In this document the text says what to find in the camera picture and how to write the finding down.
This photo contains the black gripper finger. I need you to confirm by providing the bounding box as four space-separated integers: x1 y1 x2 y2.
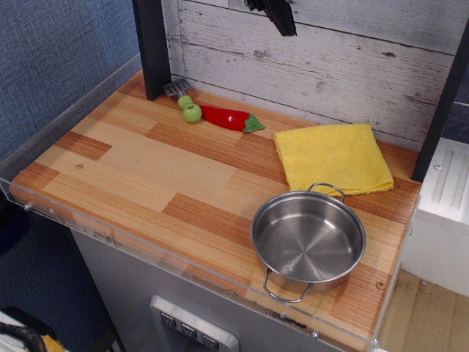
263 0 297 37

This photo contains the red toy chili pepper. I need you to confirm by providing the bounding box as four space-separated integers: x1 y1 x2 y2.
200 105 265 133

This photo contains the green handled toy spatula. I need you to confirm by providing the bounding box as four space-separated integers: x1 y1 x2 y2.
163 78 202 123

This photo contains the yellow folded cloth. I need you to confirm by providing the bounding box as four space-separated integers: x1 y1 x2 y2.
274 124 394 196

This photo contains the stainless steel pot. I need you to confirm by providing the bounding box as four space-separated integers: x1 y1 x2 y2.
250 183 366 304

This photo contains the white ribbed cabinet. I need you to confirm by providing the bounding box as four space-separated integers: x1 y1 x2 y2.
401 138 468 296

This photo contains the brass screw right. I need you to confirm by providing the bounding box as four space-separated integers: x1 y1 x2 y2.
376 281 386 290

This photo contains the grey toy fridge cabinet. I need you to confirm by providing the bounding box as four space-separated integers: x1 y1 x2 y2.
71 230 352 352

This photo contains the clear acrylic table guard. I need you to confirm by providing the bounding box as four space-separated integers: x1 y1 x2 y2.
1 58 420 351

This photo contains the silver dispenser button panel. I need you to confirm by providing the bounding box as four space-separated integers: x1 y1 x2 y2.
149 295 240 351

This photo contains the left black vertical post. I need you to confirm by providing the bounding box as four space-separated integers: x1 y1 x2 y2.
132 0 171 100

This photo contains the black vertical post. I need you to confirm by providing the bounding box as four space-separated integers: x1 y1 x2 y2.
412 23 468 182
132 0 171 100

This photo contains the right black vertical post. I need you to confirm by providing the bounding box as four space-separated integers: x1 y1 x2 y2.
412 23 468 182

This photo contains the yellow object with black hose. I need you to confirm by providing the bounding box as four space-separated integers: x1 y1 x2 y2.
1 323 66 352

